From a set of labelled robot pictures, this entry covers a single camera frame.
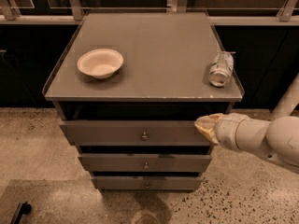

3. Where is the grey top drawer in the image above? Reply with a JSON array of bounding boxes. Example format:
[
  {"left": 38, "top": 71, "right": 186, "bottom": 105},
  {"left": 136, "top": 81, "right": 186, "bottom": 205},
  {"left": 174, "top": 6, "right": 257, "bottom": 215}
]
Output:
[{"left": 60, "top": 120, "right": 211, "bottom": 147}]

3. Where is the grey drawer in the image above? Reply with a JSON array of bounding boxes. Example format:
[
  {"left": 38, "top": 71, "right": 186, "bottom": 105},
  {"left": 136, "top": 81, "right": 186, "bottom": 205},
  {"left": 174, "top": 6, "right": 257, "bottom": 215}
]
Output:
[
  {"left": 60, "top": 120, "right": 211, "bottom": 147},
  {"left": 78, "top": 154, "right": 211, "bottom": 172},
  {"left": 93, "top": 176, "right": 201, "bottom": 191}
]

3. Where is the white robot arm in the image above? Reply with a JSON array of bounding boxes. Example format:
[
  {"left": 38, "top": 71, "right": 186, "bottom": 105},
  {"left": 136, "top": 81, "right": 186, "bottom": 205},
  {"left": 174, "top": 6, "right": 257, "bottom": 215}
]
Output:
[{"left": 194, "top": 75, "right": 299, "bottom": 174}]

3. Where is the grey metal drawer cabinet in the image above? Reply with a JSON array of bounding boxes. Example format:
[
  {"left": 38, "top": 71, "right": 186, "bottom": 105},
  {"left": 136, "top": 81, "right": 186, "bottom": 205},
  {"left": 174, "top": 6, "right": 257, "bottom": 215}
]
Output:
[{"left": 43, "top": 15, "right": 243, "bottom": 181}]

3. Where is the grey bottom drawer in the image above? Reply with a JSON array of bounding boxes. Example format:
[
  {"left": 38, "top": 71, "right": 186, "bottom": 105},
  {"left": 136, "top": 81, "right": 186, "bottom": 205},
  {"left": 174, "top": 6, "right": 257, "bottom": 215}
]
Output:
[{"left": 93, "top": 176, "right": 201, "bottom": 191}]

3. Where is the grey middle drawer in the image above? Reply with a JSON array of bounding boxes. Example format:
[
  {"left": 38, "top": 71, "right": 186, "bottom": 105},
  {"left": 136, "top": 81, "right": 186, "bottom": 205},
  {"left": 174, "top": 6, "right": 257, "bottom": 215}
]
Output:
[{"left": 78, "top": 154, "right": 211, "bottom": 172}]

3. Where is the crushed white drink can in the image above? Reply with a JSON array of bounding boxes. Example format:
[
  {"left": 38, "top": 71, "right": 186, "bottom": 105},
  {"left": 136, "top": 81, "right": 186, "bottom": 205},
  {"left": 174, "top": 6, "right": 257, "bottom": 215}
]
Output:
[{"left": 208, "top": 51, "right": 234, "bottom": 88}]

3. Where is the round brass top knob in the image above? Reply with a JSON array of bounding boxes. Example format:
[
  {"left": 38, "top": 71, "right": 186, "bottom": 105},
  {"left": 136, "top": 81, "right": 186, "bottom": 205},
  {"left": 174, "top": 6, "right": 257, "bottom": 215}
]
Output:
[{"left": 141, "top": 132, "right": 149, "bottom": 141}]

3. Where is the white paper bowl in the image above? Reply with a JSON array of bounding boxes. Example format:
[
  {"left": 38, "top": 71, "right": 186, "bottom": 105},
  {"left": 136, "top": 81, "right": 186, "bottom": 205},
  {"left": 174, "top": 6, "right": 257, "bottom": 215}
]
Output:
[{"left": 77, "top": 49, "right": 123, "bottom": 79}]

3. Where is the black object on floor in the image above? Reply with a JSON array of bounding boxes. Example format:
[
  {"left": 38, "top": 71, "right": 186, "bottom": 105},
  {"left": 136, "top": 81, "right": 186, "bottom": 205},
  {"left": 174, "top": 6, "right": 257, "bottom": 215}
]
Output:
[{"left": 10, "top": 202, "right": 32, "bottom": 224}]

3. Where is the metal railing frame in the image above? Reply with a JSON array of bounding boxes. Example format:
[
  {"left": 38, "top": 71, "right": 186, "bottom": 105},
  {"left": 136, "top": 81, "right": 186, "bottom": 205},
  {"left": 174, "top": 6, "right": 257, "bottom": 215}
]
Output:
[{"left": 1, "top": 0, "right": 299, "bottom": 26}]

